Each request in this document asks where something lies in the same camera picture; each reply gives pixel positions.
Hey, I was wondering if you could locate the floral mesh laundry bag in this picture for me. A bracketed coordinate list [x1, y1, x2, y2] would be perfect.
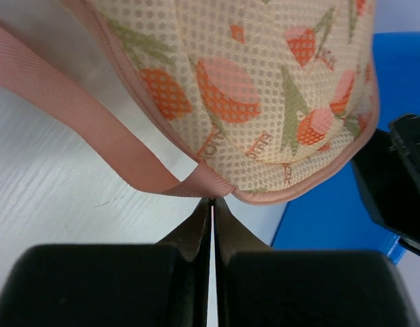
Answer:
[0, 1, 379, 204]

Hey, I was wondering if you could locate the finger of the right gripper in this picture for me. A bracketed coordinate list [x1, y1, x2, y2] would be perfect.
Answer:
[351, 114, 420, 256]

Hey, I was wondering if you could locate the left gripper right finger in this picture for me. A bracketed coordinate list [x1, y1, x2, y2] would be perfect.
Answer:
[214, 198, 420, 326]

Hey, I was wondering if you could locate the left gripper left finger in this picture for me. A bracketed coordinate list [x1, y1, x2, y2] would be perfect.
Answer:
[0, 198, 210, 326]

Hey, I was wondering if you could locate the blue plastic bin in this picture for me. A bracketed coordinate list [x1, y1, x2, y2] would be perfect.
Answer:
[272, 32, 420, 263]

